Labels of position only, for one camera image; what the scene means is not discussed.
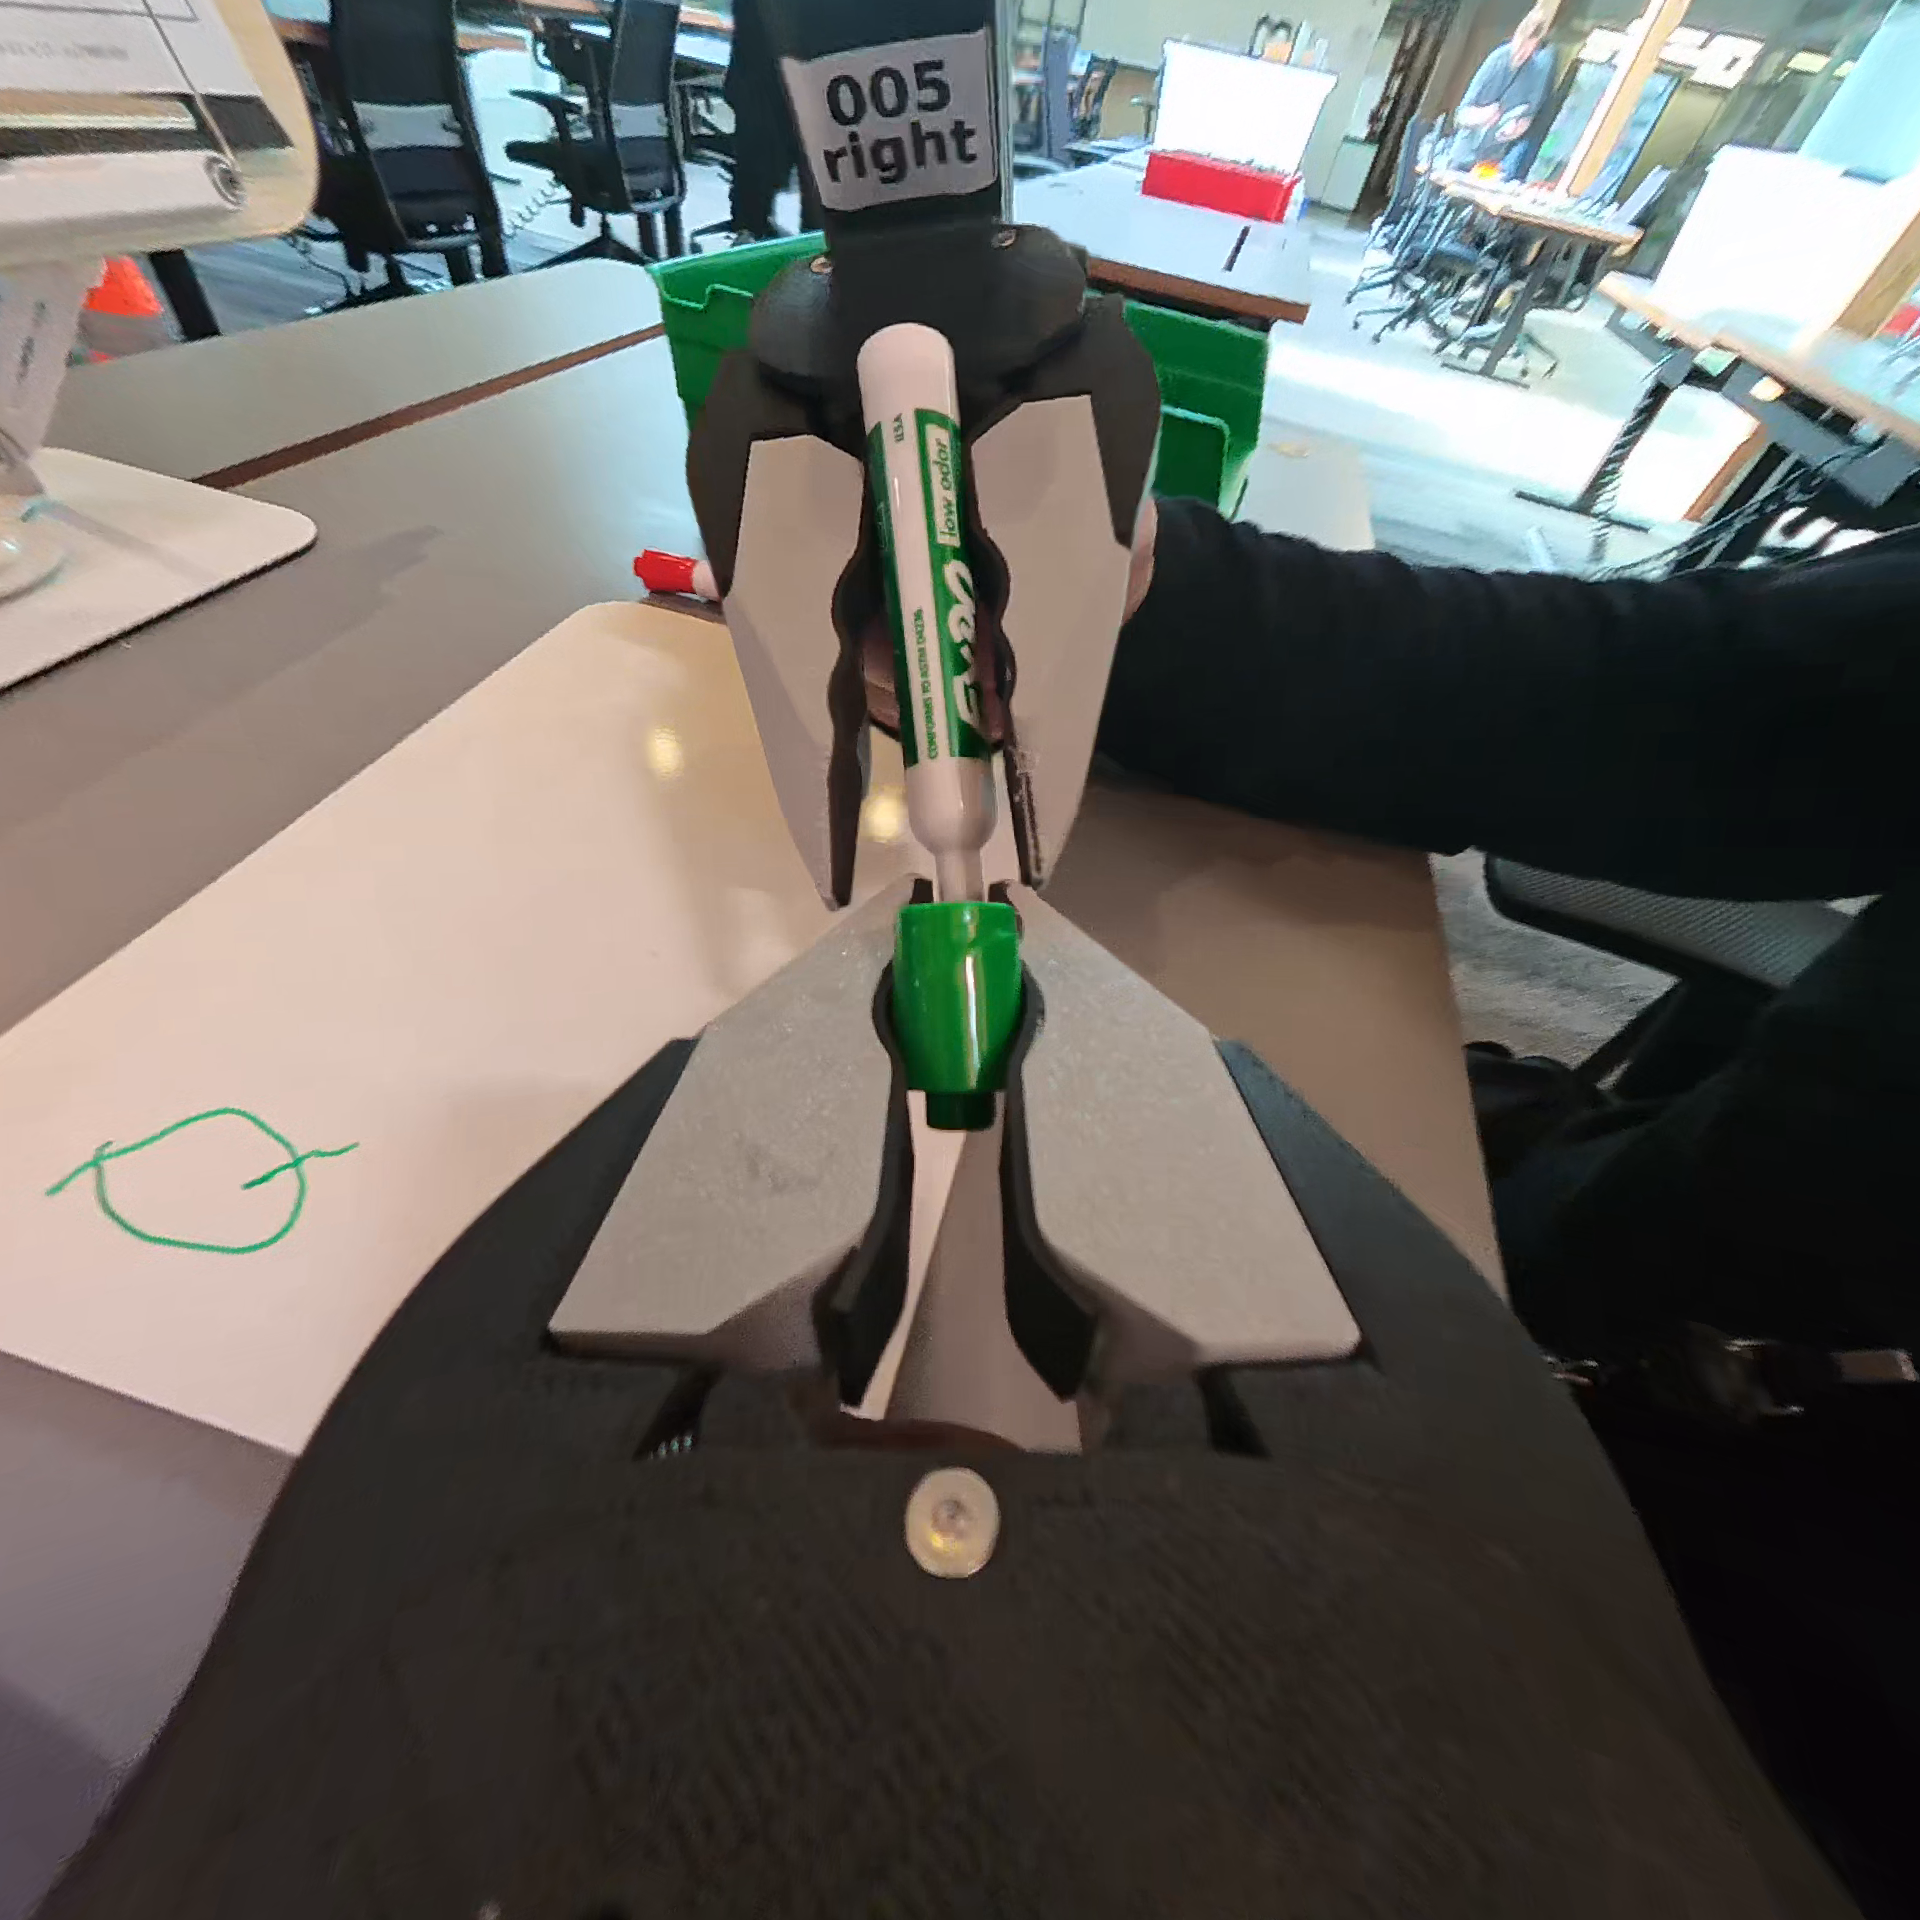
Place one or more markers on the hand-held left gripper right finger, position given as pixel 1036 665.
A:
pixel 1172 1184

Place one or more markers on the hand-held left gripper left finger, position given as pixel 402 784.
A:
pixel 735 1184

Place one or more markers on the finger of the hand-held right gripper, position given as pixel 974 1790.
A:
pixel 780 599
pixel 1067 570

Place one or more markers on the green whiteboard marker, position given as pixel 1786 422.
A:
pixel 923 599

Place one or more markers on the green marker cap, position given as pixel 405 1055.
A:
pixel 956 1004

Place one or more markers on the white whiteboard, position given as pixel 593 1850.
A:
pixel 452 930

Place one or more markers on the person's right forearm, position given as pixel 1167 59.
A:
pixel 1500 704

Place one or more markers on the red whiteboard marker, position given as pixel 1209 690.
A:
pixel 669 570

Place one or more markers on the person's right hand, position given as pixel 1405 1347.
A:
pixel 1145 555

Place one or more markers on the green plastic bin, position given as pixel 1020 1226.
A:
pixel 1201 404

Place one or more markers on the red plastic bin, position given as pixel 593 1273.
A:
pixel 1225 187

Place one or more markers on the black mesh office chair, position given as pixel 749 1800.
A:
pixel 1651 914

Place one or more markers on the person's dark clothing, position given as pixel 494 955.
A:
pixel 1724 1201

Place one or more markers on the orange traffic cone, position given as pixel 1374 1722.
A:
pixel 121 306

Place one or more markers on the wooden clipboard with instruction sheet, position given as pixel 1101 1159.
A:
pixel 137 119

